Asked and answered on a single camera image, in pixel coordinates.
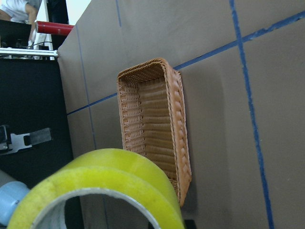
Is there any red cylinder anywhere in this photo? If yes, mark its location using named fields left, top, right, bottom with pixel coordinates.
left=36, top=21, right=74, bottom=36

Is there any person in white shirt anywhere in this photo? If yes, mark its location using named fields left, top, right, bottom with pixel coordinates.
left=0, top=0, right=42, bottom=44

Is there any brown wicker basket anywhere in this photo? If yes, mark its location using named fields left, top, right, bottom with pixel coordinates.
left=117, top=58, right=192, bottom=206

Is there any yellow tape roll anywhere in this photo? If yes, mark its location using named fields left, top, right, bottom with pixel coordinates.
left=8, top=148, right=184, bottom=229

